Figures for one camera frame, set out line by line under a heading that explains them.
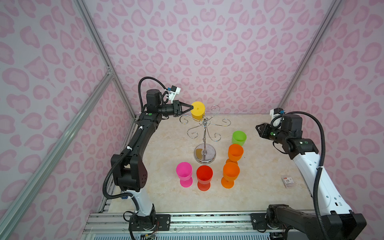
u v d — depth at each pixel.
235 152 0.85
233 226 0.72
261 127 0.71
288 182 0.84
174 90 0.71
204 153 0.97
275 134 0.62
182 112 0.72
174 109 0.68
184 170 0.76
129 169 0.47
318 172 0.43
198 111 0.73
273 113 0.66
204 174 0.77
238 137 0.92
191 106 0.73
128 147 0.48
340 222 0.36
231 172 0.84
